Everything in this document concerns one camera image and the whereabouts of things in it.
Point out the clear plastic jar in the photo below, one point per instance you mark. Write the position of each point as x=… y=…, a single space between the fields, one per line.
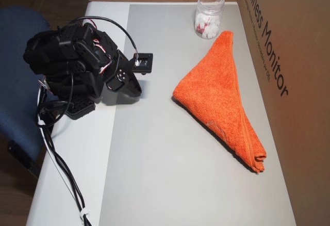
x=208 y=4

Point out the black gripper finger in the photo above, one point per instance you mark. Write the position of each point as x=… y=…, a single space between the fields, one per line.
x=134 y=86

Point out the blue chair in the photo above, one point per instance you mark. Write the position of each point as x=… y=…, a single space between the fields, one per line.
x=15 y=81

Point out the orange terry towel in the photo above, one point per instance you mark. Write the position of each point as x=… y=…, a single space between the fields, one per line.
x=221 y=102

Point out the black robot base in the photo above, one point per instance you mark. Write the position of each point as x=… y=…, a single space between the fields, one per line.
x=80 y=107

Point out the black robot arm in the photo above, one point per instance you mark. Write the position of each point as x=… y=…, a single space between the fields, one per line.
x=72 y=55

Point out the red white paper label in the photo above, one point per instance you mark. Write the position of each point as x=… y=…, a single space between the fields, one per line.
x=201 y=28

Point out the grey table mat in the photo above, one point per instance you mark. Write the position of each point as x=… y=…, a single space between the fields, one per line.
x=154 y=159

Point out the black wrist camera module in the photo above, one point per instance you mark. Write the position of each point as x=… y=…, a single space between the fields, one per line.
x=144 y=62

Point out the brown cardboard monitor box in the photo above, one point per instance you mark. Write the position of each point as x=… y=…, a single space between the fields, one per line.
x=296 y=55

